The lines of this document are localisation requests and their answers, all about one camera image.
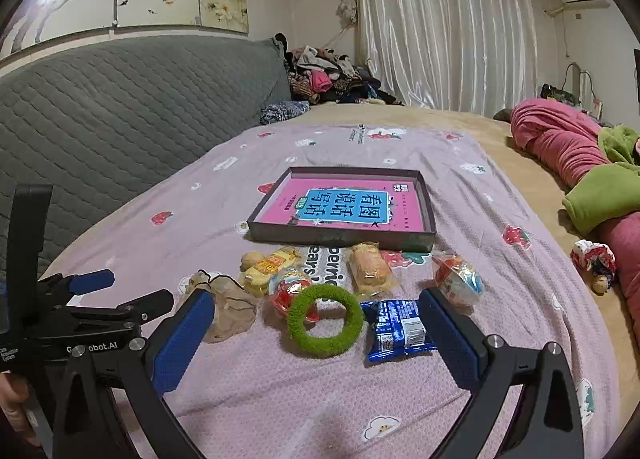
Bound person's left hand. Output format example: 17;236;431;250
0;374;41;447

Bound red toy egg packet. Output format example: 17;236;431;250
431;253;487;307
267;266;321;325

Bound green fleece blanket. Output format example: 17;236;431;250
562;124;640;235

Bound pink and blue book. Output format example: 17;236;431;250
260;178;420;232

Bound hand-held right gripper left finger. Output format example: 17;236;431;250
52;287;216;459

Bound yellow snack packet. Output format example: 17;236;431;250
243;246;303;296

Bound white curtain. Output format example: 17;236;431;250
330;0;538;112

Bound blue patterned cloth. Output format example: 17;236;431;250
260;100;312;126

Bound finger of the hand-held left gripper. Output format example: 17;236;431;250
115;289;175;327
37;268;116;307

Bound dark bag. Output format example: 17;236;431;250
540;83;578;106

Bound blue snack packet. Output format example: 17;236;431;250
360;298;438;364

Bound beige mesh pouch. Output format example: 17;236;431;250
179;270;258;344

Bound grey quilted headboard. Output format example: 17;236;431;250
0;35;292;280

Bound grey shallow cardboard box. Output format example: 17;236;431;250
246;166;437;253

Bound pile of clothes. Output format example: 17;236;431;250
274;34;406;106

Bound pink quilt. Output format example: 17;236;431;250
510;98;640;335

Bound pink strawberry print blanket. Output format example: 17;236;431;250
37;125;623;459

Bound green fuzzy ring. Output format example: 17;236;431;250
286;285;365;357

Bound orange bread packet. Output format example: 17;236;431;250
348;241;401;296

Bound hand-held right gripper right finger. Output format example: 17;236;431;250
417;287;586;459

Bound small cloth doll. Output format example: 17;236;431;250
570;239;618;295

